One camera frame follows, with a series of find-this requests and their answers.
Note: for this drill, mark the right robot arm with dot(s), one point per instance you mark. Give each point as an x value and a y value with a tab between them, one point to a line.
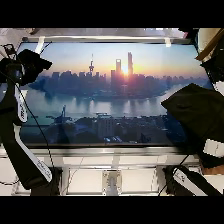
186	181

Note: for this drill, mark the black garment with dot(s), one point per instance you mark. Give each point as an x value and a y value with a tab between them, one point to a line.
193	110

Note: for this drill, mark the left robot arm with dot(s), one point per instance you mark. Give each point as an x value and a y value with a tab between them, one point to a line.
20	156

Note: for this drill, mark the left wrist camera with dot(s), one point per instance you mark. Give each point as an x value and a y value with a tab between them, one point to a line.
9	50

